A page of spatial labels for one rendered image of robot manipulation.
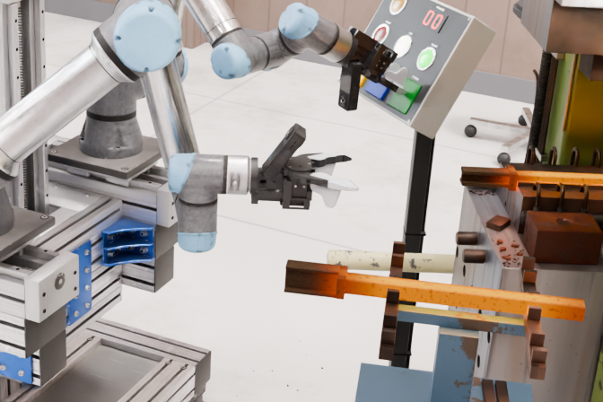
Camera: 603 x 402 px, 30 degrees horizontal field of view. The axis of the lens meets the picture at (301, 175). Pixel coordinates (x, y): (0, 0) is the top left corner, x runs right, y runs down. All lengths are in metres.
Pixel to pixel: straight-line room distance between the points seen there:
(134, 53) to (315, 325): 1.80
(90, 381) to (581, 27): 1.54
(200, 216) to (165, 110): 0.22
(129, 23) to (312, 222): 2.42
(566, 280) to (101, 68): 0.90
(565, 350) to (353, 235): 2.16
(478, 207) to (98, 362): 1.19
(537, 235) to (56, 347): 1.00
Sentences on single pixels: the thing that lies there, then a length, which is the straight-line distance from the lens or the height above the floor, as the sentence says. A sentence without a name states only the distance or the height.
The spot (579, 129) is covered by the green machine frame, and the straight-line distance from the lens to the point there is 2.40.
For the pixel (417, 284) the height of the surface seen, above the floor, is 1.01.
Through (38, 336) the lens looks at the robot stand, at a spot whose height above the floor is 0.63.
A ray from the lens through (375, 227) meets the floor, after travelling 4.28.
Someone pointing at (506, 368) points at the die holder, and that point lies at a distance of 2.13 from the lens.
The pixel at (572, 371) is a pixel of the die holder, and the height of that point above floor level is 0.71.
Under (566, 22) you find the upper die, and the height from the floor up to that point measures 1.33.
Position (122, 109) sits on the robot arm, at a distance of 2.60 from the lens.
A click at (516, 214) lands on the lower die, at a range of 2.17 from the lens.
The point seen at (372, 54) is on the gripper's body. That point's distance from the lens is 2.46.
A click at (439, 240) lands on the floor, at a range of 4.24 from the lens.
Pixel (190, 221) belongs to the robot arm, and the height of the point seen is 0.89.
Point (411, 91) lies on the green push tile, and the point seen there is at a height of 1.02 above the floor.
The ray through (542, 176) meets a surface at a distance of 2.20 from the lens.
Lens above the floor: 1.81
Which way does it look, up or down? 23 degrees down
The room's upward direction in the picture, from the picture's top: 4 degrees clockwise
